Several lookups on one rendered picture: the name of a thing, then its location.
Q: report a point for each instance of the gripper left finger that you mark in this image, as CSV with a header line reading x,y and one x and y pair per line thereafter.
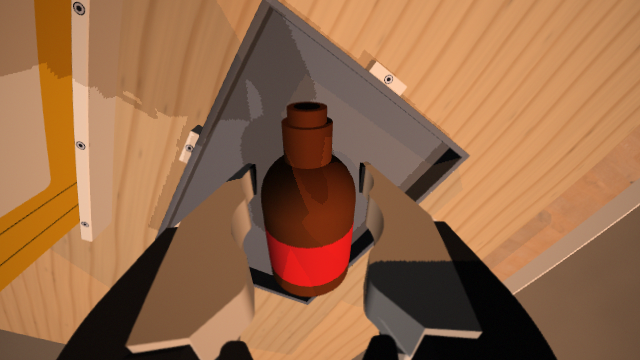
x,y
188,293

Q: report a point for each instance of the yellow bottle crate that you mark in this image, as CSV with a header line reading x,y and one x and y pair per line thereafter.
x,y
38,182

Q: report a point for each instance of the brown glass bottle with red label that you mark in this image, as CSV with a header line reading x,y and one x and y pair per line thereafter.
x,y
308,200

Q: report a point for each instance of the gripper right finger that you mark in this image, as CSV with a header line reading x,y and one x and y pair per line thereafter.
x,y
428,290

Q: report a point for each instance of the dark grey rectangular tray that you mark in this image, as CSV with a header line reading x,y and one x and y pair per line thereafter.
x,y
278,64

